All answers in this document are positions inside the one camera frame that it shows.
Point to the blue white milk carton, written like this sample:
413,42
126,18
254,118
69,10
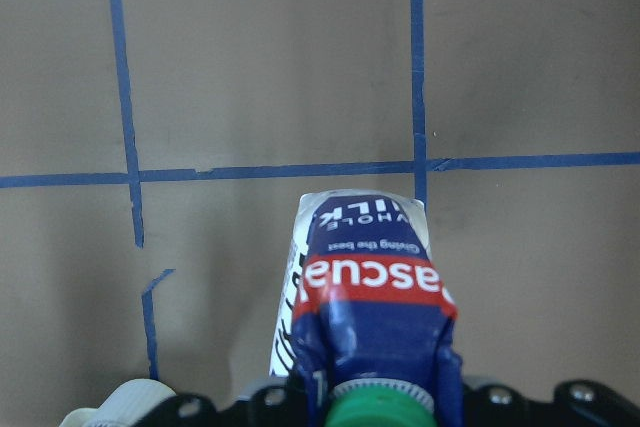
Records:
365,320

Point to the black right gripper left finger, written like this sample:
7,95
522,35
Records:
274,401

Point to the white HOME mug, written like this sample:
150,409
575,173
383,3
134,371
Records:
125,406

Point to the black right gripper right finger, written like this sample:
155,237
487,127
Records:
489,402

